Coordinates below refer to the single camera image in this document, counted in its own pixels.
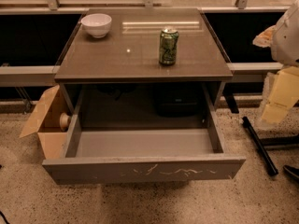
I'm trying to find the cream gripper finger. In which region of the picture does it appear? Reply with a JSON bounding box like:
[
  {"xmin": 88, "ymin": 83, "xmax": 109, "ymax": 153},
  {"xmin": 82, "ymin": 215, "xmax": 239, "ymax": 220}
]
[
  {"xmin": 252, "ymin": 25, "xmax": 276, "ymax": 48},
  {"xmin": 260, "ymin": 66, "xmax": 299, "ymax": 124}
]

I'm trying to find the green soda can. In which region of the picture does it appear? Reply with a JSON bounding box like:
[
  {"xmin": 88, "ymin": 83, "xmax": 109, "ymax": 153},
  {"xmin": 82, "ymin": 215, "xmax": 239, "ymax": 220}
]
[{"xmin": 159, "ymin": 27, "xmax": 179, "ymax": 65}]

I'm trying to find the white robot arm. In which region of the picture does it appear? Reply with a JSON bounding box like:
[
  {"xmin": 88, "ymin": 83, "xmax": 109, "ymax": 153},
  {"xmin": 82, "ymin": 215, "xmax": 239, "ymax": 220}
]
[{"xmin": 252, "ymin": 0, "xmax": 299, "ymax": 128}]

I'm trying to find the grey cabinet with glass top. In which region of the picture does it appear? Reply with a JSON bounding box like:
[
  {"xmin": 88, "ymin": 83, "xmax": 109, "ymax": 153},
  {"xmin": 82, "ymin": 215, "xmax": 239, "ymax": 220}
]
[{"xmin": 55, "ymin": 8, "xmax": 232, "ymax": 117}]

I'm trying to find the open grey top drawer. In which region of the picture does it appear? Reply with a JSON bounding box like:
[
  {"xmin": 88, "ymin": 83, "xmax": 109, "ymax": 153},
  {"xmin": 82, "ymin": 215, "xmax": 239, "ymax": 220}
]
[{"xmin": 43, "ymin": 88, "xmax": 246, "ymax": 184}]

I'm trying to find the black bag under cabinet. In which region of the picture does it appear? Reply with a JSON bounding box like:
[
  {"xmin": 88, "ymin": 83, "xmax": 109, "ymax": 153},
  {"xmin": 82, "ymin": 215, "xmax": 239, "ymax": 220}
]
[{"xmin": 153, "ymin": 83, "xmax": 201, "ymax": 117}]

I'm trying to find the white ceramic bowl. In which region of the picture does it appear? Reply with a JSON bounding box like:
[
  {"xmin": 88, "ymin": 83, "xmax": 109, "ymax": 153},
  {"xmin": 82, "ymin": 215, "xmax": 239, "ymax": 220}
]
[{"xmin": 80, "ymin": 13, "xmax": 112, "ymax": 38}]

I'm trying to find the wooden spool in box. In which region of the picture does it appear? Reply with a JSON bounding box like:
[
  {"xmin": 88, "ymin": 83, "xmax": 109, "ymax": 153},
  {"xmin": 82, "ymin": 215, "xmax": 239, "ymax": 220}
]
[{"xmin": 59, "ymin": 113, "xmax": 71, "ymax": 132}]

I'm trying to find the brown cardboard box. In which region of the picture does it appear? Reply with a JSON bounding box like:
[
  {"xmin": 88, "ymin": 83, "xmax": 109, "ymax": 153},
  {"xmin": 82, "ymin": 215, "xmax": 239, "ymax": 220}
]
[{"xmin": 20, "ymin": 85, "xmax": 71, "ymax": 159}]

